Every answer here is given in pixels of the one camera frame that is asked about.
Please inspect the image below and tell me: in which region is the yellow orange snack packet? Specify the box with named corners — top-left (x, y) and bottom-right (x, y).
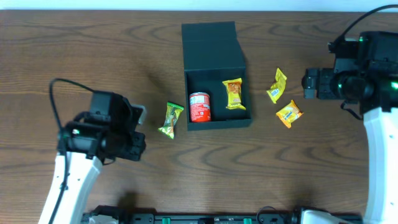
top-left (222, 78), bottom-right (246, 110)

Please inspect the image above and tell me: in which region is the red Pringles can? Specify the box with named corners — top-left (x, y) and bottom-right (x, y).
top-left (189, 92), bottom-right (211, 123)

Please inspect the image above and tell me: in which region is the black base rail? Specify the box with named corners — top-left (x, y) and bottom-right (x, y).
top-left (81, 205), bottom-right (363, 224)

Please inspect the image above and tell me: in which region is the green snack packet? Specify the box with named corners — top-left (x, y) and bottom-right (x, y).
top-left (158, 102), bottom-right (184, 139)

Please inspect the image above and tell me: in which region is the dark green open box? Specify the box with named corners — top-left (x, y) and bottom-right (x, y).
top-left (182, 21), bottom-right (252, 131)

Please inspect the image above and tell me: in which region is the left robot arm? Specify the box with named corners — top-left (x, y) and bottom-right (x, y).
top-left (39, 91), bottom-right (146, 223)

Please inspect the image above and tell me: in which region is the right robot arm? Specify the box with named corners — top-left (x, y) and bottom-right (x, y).
top-left (302, 31), bottom-right (397, 223)

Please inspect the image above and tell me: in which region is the right black cable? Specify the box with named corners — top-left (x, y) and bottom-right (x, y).
top-left (328, 4), bottom-right (398, 52)

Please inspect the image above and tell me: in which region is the orange yellow biscuit packet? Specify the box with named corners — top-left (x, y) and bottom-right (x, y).
top-left (275, 100), bottom-right (303, 128)

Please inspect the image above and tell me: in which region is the black cable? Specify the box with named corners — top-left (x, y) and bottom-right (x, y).
top-left (48, 77), bottom-right (96, 224)
top-left (328, 4), bottom-right (398, 52)

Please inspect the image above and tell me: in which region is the left black cable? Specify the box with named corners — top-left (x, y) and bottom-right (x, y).
top-left (48, 77), bottom-right (96, 224)

